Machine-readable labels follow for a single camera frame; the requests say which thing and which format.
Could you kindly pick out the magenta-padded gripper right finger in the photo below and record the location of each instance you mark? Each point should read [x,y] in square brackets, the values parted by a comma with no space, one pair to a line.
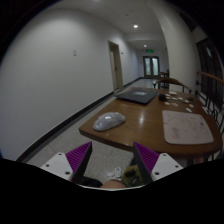
[165,165]

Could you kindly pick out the wooden armchair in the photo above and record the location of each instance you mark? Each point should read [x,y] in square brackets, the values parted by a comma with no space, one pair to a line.
[171,81]

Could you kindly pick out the glazed double door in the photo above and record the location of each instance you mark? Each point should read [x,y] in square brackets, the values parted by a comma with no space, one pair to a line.
[151,66]

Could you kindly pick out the small black box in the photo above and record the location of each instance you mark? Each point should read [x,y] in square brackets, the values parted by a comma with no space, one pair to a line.
[162,97]

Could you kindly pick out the black railing with wooden handrail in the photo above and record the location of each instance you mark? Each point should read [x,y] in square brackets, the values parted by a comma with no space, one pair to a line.
[210,77]

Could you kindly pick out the white wall switch plate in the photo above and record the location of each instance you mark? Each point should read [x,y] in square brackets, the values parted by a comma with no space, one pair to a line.
[74,52]

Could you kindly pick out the dark closed laptop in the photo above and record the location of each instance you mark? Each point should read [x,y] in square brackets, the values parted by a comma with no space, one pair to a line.
[136,96]

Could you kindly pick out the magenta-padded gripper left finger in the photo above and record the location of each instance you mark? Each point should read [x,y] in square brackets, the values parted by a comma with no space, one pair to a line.
[58,164]

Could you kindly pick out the small white card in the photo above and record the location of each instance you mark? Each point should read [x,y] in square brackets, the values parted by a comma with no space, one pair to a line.
[189,110]
[172,92]
[167,103]

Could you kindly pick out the green exit sign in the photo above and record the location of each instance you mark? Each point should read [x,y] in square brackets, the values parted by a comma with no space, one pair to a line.
[150,51]

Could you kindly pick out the dark framed window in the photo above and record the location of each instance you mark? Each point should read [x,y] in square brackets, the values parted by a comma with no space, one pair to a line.
[208,66]

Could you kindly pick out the beige corridor door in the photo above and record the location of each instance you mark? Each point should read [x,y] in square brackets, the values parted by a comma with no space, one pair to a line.
[115,66]

